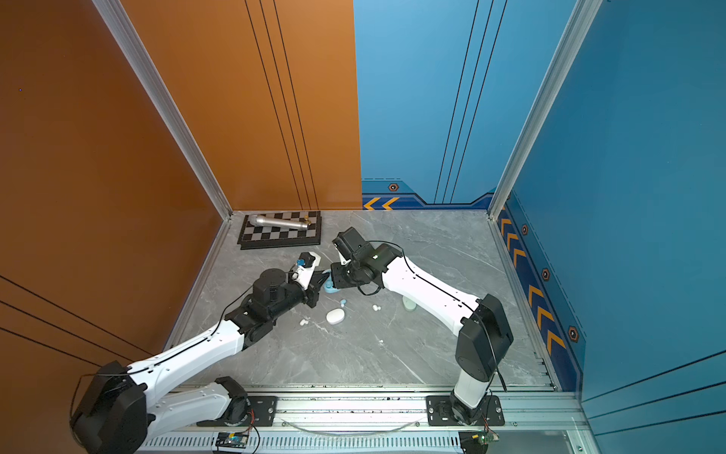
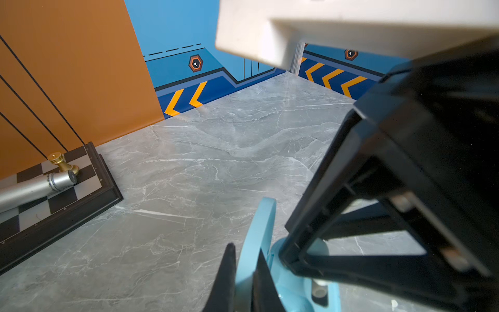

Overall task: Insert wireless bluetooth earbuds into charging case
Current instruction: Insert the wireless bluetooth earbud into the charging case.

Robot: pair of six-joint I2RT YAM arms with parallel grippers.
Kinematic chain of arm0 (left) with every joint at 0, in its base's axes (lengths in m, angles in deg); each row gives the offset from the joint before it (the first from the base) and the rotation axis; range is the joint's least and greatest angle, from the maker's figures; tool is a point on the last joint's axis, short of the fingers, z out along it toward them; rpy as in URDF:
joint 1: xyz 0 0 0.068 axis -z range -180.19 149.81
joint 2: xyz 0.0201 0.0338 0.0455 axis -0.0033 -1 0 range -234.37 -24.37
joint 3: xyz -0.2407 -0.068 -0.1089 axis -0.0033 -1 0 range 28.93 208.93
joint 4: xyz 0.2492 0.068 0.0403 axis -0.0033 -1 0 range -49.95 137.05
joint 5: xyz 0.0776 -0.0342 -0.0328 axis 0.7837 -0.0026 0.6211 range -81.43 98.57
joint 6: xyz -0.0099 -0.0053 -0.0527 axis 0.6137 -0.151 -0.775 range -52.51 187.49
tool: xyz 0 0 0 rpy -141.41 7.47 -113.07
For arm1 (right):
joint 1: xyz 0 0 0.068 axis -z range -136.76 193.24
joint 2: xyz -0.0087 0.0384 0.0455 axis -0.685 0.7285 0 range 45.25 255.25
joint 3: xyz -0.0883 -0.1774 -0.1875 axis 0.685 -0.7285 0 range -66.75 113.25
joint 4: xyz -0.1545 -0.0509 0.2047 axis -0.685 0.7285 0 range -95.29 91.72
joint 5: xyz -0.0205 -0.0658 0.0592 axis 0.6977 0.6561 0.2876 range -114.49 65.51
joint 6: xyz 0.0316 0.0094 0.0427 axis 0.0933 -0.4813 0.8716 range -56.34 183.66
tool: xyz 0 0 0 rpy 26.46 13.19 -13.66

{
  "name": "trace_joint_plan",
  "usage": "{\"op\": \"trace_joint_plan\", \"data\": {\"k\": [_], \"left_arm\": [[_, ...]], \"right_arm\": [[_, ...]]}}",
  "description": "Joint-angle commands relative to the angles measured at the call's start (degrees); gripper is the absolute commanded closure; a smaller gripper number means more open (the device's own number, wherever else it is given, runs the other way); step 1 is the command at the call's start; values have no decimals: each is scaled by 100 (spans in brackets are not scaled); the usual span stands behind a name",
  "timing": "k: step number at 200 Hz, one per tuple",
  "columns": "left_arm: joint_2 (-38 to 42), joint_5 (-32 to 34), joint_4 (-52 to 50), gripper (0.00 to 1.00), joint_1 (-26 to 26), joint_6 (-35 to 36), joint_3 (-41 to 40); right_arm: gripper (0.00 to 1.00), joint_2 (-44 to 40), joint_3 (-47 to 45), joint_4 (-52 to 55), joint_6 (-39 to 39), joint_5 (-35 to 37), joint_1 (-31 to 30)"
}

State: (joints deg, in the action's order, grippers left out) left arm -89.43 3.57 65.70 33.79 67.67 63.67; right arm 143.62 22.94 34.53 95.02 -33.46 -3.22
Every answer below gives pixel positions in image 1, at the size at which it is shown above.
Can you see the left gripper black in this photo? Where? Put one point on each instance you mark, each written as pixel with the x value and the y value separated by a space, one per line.
pixel 313 289

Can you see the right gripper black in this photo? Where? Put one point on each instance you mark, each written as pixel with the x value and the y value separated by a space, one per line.
pixel 337 280

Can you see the white earbud charging case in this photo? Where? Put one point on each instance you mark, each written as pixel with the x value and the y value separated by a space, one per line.
pixel 335 316

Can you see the mint green earbud charging case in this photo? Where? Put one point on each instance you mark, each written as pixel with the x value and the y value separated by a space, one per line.
pixel 408 304

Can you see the blue earbud charging case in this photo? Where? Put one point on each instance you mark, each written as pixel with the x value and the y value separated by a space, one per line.
pixel 329 287

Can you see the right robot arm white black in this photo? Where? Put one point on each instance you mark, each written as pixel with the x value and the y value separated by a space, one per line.
pixel 483 331

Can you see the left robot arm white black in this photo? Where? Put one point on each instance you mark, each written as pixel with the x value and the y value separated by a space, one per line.
pixel 124 406

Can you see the black white chessboard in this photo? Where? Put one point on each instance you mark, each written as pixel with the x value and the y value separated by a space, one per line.
pixel 254 238

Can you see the silver microphone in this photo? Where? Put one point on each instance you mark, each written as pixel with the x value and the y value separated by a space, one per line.
pixel 264 221

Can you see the left green circuit board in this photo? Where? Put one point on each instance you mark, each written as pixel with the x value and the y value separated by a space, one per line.
pixel 231 442

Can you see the green circuit board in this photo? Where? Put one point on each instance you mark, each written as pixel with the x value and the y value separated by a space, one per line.
pixel 477 442
pixel 231 442

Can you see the right green circuit board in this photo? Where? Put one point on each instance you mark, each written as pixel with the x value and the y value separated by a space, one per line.
pixel 477 442

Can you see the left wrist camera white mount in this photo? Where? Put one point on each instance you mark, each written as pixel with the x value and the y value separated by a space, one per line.
pixel 303 271

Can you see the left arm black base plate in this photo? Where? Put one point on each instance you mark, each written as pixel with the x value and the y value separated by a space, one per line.
pixel 262 410

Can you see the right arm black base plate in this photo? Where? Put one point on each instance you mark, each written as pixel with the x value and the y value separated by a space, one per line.
pixel 447 411

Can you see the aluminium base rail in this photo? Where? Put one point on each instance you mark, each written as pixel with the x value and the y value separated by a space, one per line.
pixel 379 419

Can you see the right aluminium corner post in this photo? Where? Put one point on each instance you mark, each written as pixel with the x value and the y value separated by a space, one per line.
pixel 568 48

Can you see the aluminium corner post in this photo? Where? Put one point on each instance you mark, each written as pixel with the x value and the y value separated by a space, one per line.
pixel 568 48
pixel 118 22

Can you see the left aluminium corner post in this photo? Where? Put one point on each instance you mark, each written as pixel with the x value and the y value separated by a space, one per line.
pixel 118 22

